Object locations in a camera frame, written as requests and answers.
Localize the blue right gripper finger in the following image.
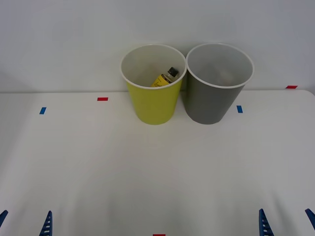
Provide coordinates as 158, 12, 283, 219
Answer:
258, 208, 274, 236
304, 208, 315, 223

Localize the yellow bottle with black cap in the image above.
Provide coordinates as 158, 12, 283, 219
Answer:
150, 66, 180, 88

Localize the grey plastic waste bin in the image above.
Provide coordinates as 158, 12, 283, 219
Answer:
182, 43, 254, 125

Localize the yellow-green plastic waste bin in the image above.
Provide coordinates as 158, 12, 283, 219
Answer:
120, 43, 187, 125

